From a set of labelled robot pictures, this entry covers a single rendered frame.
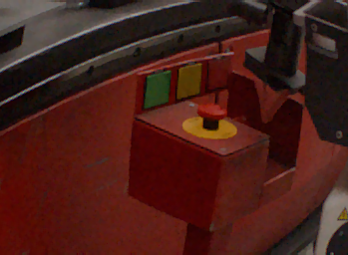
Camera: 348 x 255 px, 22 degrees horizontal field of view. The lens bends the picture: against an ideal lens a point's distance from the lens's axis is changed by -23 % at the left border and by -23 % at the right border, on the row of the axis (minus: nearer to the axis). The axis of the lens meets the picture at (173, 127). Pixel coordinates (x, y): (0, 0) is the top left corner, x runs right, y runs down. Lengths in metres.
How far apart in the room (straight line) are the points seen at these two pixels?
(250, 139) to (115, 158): 0.34
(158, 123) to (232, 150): 0.12
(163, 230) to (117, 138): 0.27
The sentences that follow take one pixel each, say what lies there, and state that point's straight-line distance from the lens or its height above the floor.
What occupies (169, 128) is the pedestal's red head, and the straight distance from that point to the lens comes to 1.44.
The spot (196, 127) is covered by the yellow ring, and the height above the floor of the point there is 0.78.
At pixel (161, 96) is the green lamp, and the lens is 1.49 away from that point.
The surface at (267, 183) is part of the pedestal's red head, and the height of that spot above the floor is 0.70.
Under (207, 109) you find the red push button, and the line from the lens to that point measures 1.43.
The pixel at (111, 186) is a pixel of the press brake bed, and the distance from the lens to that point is 1.72.
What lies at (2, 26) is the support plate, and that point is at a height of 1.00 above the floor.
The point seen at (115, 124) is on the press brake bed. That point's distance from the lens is 1.68.
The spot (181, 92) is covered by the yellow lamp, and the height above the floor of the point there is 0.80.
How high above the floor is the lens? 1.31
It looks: 22 degrees down
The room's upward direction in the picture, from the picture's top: 6 degrees clockwise
